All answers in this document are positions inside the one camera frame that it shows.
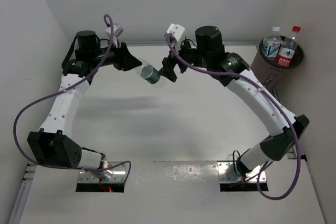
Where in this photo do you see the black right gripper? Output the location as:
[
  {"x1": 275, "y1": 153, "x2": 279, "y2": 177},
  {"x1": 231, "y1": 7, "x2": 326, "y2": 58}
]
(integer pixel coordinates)
[{"x1": 158, "y1": 36, "x2": 210, "y2": 81}]

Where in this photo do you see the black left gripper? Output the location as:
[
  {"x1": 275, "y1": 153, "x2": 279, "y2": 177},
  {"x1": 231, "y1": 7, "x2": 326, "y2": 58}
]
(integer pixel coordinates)
[{"x1": 90, "y1": 38, "x2": 141, "y2": 71}]

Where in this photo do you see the green label clear bottle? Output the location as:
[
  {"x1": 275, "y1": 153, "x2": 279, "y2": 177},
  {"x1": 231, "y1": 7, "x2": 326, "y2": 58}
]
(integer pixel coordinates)
[{"x1": 134, "y1": 63, "x2": 166, "y2": 88}]

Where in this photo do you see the blue label clear bottle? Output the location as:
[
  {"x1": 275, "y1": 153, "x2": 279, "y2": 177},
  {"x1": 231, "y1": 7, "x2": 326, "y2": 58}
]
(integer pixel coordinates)
[{"x1": 262, "y1": 27, "x2": 282, "y2": 60}]

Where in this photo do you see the red cap labelled bottle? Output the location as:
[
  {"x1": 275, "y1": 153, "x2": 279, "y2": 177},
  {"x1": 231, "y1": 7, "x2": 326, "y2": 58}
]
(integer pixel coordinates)
[{"x1": 275, "y1": 26, "x2": 301, "y2": 67}]

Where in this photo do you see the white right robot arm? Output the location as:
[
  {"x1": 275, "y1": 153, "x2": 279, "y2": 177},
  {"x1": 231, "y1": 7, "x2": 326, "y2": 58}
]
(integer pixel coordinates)
[{"x1": 160, "y1": 24, "x2": 309, "y2": 177}]

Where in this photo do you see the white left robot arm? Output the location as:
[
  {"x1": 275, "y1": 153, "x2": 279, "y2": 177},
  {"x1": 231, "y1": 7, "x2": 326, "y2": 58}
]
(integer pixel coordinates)
[{"x1": 27, "y1": 30, "x2": 142, "y2": 169}]

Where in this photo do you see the brown bin black rim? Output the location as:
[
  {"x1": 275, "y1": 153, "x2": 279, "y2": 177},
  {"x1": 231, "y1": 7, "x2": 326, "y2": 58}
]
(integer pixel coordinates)
[{"x1": 249, "y1": 35, "x2": 305, "y2": 91}]

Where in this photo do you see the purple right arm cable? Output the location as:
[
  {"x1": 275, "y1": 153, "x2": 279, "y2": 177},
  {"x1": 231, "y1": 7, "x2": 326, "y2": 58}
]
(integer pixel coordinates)
[{"x1": 166, "y1": 33, "x2": 302, "y2": 200}]

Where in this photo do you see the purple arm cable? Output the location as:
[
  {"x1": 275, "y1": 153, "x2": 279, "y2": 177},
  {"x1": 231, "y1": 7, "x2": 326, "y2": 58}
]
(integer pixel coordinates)
[
  {"x1": 166, "y1": 33, "x2": 302, "y2": 200},
  {"x1": 13, "y1": 14, "x2": 132, "y2": 183}
]

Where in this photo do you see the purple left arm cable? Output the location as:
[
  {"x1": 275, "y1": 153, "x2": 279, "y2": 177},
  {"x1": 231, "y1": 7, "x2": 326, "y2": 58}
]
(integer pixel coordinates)
[{"x1": 13, "y1": 14, "x2": 132, "y2": 183}]

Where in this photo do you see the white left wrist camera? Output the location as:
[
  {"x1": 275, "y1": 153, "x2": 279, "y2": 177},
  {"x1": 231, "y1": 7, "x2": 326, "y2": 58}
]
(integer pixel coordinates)
[{"x1": 104, "y1": 23, "x2": 124, "y2": 38}]

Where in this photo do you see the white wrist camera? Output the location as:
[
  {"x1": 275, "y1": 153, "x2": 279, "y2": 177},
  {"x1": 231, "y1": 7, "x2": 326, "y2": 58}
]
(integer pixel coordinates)
[
  {"x1": 165, "y1": 24, "x2": 186, "y2": 52},
  {"x1": 104, "y1": 23, "x2": 124, "y2": 38}
]

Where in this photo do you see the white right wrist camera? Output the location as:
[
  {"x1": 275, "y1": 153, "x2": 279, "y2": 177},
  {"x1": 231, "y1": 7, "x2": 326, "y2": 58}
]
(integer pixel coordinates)
[{"x1": 165, "y1": 24, "x2": 186, "y2": 52}]

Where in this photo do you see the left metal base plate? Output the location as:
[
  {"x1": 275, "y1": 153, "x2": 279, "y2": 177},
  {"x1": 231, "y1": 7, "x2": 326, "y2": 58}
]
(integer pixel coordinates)
[{"x1": 78, "y1": 164, "x2": 129, "y2": 184}]

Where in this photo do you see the metal base plate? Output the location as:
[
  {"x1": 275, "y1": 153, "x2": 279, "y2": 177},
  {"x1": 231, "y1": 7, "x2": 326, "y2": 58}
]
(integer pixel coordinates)
[
  {"x1": 78, "y1": 164, "x2": 129, "y2": 184},
  {"x1": 217, "y1": 161, "x2": 261, "y2": 185}
]

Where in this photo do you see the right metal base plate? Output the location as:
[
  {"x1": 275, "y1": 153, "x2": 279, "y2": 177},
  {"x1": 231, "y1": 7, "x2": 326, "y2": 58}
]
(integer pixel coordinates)
[{"x1": 217, "y1": 161, "x2": 261, "y2": 185}]

